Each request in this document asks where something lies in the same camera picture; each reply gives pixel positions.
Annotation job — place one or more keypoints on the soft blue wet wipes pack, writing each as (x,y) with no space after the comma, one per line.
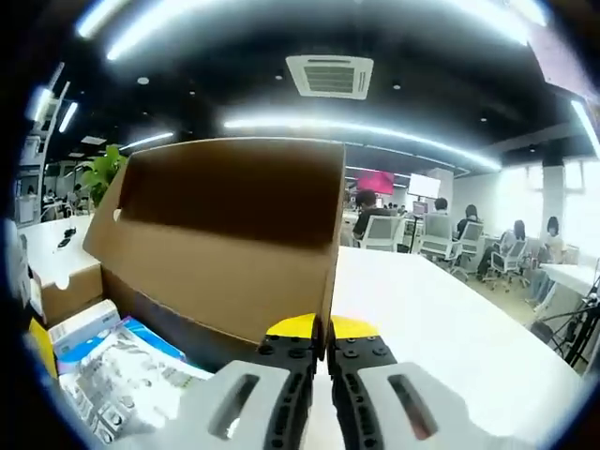
(131,394)

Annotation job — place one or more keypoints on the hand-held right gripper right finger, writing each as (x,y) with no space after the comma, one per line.
(398,408)

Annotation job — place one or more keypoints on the small black table object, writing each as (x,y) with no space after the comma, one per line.
(65,239)

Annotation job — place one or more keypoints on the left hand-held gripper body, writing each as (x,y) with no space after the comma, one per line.
(19,267)

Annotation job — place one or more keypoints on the magenta display screen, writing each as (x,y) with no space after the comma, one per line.
(376,182)

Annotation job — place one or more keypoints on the black tripod stand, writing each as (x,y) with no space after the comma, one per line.
(541,330)

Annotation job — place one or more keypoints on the pale pink screen on stand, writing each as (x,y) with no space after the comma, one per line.
(424,185)

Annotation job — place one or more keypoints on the white storage shelf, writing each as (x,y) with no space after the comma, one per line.
(33,150)

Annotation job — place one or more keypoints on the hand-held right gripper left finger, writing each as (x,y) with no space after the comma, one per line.
(262,403)

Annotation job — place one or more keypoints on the curved ceiling light strip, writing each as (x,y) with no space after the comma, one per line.
(300,123)

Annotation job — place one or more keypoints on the green plant in white pot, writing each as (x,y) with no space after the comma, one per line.
(105,173)

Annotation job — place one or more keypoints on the white carton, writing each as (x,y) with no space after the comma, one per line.
(84,319)

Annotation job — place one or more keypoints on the brown cardboard shoe box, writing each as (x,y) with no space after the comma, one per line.
(211,281)

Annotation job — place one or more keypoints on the ceiling air conditioner vent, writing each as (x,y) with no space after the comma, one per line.
(330,77)

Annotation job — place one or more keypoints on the row of white office chairs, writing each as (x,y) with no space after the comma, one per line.
(382,232)

